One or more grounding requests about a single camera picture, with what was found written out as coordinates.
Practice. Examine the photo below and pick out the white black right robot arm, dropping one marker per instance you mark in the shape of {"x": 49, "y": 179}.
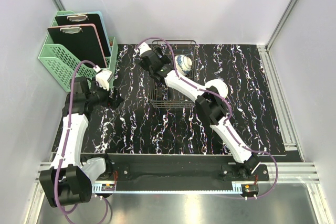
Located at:
{"x": 209, "y": 99}

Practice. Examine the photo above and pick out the right aluminium frame post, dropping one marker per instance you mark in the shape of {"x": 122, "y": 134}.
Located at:
{"x": 286, "y": 14}

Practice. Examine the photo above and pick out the dark wire dish rack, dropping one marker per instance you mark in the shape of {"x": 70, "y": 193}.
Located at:
{"x": 168, "y": 98}

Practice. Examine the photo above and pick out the black clipboard blue edge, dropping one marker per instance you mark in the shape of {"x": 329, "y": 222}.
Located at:
{"x": 88, "y": 18}

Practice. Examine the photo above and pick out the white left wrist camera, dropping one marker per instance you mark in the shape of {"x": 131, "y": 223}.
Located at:
{"x": 103, "y": 78}

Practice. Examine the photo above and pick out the black marble pattern mat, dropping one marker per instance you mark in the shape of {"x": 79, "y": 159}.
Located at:
{"x": 137, "y": 127}

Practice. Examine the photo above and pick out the black clipboard pink edge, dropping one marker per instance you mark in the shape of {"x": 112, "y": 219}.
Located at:
{"x": 81, "y": 40}

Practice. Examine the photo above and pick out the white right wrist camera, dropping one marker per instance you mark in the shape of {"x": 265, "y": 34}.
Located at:
{"x": 142, "y": 48}

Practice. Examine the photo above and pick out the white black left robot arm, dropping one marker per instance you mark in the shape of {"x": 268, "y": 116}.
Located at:
{"x": 71, "y": 134}

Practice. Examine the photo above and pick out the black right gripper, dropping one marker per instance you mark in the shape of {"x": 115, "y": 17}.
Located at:
{"x": 164, "y": 60}

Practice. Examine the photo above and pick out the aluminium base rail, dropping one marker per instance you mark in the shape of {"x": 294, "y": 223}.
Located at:
{"x": 283, "y": 173}

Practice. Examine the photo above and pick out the white top bowl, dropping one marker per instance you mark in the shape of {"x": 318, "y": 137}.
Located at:
{"x": 220, "y": 85}

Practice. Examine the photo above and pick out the blue white patterned bowl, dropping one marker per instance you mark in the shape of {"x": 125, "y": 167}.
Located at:
{"x": 183, "y": 64}

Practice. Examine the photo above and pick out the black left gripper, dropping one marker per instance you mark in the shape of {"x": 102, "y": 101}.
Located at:
{"x": 112, "y": 102}

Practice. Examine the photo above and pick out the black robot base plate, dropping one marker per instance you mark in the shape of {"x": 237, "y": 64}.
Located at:
{"x": 172, "y": 174}

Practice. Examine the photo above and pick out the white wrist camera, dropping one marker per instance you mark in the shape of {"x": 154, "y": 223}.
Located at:
{"x": 103, "y": 78}
{"x": 142, "y": 48}

